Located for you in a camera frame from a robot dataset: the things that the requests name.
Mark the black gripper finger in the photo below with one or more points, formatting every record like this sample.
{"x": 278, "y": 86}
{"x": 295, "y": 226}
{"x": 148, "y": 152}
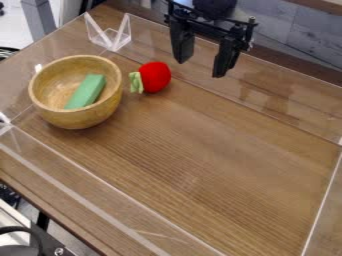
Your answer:
{"x": 182, "y": 40}
{"x": 226, "y": 57}

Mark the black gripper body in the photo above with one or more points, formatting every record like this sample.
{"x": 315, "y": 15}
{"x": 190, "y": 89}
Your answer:
{"x": 215, "y": 18}

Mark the green rectangular stick block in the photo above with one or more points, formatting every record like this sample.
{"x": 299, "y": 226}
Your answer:
{"x": 87, "y": 92}

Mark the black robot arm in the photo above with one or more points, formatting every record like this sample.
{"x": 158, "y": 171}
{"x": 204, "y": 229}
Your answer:
{"x": 215, "y": 19}

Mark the brown wooden bowl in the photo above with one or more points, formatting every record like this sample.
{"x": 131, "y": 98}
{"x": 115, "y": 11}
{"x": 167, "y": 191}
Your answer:
{"x": 55, "y": 84}

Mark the red plush strawberry toy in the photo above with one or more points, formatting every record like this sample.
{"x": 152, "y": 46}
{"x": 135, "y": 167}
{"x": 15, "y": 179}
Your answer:
{"x": 151, "y": 78}

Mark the clear acrylic corner bracket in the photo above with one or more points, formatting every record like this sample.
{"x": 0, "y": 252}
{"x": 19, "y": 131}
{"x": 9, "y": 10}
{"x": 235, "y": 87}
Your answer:
{"x": 110, "y": 38}

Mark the grey table leg post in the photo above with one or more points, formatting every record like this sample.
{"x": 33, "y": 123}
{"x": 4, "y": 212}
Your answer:
{"x": 39, "y": 17}

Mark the clear acrylic front wall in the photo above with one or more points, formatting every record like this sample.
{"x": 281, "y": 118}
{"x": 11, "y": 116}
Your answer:
{"x": 114, "y": 223}

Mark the black metal bracket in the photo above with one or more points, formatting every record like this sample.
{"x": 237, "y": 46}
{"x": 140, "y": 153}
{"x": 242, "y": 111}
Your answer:
{"x": 52, "y": 246}

